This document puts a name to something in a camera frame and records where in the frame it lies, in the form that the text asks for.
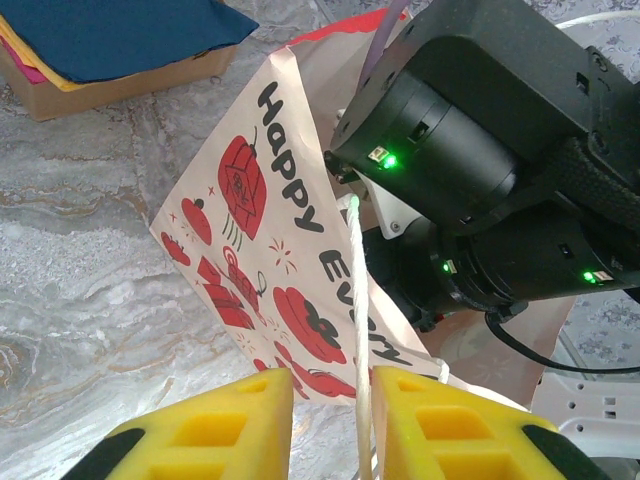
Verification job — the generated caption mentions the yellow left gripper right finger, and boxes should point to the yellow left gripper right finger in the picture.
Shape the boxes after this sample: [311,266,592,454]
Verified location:
[372,365,611,480]

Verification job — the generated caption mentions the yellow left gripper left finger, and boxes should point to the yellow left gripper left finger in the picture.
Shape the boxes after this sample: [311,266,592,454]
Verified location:
[62,368,295,480]

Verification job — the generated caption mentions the white paper bag red prints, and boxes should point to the white paper bag red prints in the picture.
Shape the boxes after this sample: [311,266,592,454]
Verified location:
[149,7,640,480]

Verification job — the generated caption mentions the blue paper napkin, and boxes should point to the blue paper napkin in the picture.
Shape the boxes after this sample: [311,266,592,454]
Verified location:
[0,0,261,86]

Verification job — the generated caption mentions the yellow paper napkin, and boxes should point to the yellow paper napkin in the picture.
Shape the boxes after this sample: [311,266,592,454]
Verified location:
[0,14,211,94]

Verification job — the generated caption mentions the black camera cable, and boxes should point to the black camera cable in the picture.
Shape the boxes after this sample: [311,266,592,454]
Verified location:
[483,309,640,375]

